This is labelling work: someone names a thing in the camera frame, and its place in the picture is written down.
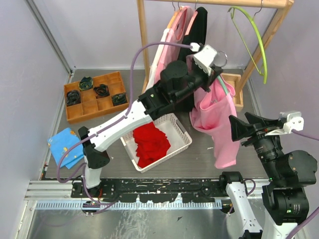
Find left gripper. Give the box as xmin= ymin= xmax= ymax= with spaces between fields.
xmin=173 ymin=56 xmax=223 ymax=104

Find orange hanger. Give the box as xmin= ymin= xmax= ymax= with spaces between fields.
xmin=167 ymin=3 xmax=180 ymax=28

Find blue folded cloth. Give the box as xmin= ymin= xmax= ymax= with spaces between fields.
xmin=47 ymin=127 xmax=84 ymax=169

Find rolled black sock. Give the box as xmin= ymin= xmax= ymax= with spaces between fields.
xmin=93 ymin=84 xmax=110 ymax=98

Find wooden compartment tray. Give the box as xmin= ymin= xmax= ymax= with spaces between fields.
xmin=64 ymin=72 xmax=129 ymax=124

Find white t shirt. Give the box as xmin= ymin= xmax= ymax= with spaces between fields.
xmin=145 ymin=28 xmax=169 ymax=91

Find wooden clothes rack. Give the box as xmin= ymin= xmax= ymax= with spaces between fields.
xmin=136 ymin=0 xmax=295 ymax=112

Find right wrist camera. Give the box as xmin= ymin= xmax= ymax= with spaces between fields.
xmin=265 ymin=111 xmax=304 ymax=136

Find red t shirt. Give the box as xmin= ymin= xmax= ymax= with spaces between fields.
xmin=133 ymin=122 xmax=171 ymax=168

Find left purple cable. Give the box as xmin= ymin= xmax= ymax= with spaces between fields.
xmin=55 ymin=42 xmax=197 ymax=215

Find rolled dark patterned sock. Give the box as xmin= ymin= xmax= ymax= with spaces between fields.
xmin=112 ymin=92 xmax=128 ymax=106

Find green plastic hanger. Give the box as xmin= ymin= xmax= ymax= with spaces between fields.
xmin=227 ymin=0 xmax=268 ymax=85

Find light pink t shirt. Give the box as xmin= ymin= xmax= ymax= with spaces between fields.
xmin=154 ymin=6 xmax=194 ymax=84

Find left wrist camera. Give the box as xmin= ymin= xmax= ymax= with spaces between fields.
xmin=190 ymin=42 xmax=218 ymax=76

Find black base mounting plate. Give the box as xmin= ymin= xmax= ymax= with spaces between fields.
xmin=71 ymin=178 xmax=248 ymax=204

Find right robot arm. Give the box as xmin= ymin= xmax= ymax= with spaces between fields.
xmin=218 ymin=111 xmax=319 ymax=239

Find rolled green sock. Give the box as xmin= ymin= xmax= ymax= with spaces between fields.
xmin=78 ymin=77 xmax=93 ymax=91

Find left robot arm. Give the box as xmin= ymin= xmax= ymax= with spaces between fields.
xmin=78 ymin=60 xmax=223 ymax=197

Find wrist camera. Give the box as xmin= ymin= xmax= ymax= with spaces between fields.
xmin=265 ymin=111 xmax=304 ymax=136
xmin=190 ymin=42 xmax=218 ymax=76

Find white perforated plastic basket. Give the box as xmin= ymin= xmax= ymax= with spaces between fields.
xmin=120 ymin=114 xmax=192 ymax=173

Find mint green hanger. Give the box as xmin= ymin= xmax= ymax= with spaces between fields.
xmin=216 ymin=50 xmax=231 ymax=96

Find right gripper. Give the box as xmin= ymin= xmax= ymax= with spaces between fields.
xmin=229 ymin=110 xmax=285 ymax=180

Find salmon pink hanger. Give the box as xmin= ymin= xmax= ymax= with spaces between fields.
xmin=185 ymin=0 xmax=198 ymax=35

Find black t shirt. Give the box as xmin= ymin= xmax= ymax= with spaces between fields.
xmin=174 ymin=6 xmax=208 ymax=113

